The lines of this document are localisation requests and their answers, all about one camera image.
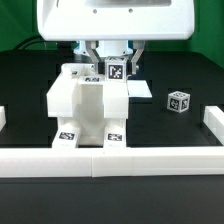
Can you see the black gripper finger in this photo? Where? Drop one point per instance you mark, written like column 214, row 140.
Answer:
column 138, row 47
column 91, row 48

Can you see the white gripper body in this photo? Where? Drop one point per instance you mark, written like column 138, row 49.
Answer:
column 68, row 20

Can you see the white chair back frame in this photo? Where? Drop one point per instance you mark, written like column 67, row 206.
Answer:
column 79, row 87

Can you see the white chair seat part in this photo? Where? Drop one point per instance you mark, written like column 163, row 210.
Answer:
column 92, row 131

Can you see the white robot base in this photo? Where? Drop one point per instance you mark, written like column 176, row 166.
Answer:
column 105, row 48

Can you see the white tag sheet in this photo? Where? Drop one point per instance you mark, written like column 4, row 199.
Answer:
column 138, row 88

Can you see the white side block left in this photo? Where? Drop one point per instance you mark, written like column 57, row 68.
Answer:
column 2, row 117

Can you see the white obstacle fence bar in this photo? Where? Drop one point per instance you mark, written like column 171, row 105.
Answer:
column 96, row 162

